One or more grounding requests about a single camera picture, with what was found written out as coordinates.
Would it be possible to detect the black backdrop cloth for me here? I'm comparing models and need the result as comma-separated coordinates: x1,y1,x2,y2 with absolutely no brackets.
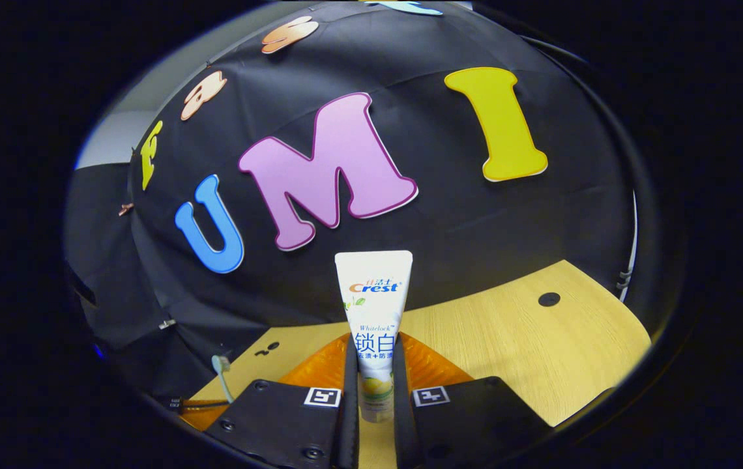
65,0,665,405

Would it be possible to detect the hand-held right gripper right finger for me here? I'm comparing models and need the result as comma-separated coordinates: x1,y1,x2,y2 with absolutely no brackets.
392,332,555,469

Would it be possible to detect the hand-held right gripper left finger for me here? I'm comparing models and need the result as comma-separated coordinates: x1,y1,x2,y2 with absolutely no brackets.
205,333,360,469

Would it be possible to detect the white toothpaste tube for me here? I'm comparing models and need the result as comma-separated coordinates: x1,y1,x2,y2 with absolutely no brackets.
335,250,414,423

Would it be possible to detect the wooden desktop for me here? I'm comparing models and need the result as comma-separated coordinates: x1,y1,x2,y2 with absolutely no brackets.
186,259,652,469

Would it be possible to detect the mint green toothbrush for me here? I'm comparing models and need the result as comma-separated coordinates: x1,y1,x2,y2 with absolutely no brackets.
211,354,235,405

